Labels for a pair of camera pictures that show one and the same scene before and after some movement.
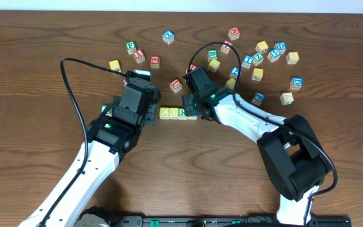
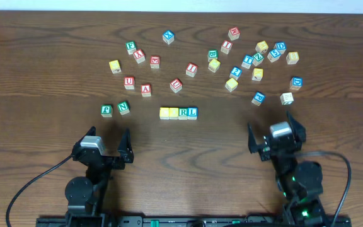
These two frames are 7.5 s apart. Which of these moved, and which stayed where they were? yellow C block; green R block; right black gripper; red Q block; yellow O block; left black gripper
Moved: right black gripper; left black gripper
Stayed: red Q block; green R block; yellow C block; yellow O block
